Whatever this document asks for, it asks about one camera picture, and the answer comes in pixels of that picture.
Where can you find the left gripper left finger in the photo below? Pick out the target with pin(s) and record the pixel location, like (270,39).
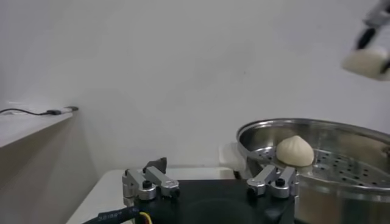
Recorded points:
(152,182)

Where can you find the stainless steel steamer basket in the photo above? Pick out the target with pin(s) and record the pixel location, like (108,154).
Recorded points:
(335,134)

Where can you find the white steamed baozi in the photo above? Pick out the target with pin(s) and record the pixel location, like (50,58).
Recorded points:
(365,62)
(294,152)

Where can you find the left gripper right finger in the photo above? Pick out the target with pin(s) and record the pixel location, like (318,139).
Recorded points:
(280,185)

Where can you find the white electric cooker base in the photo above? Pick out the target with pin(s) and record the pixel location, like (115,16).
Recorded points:
(228,158)

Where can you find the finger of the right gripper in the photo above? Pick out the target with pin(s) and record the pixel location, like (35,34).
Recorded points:
(386,66)
(365,38)

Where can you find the white side table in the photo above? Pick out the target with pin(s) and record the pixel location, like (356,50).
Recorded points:
(24,128)

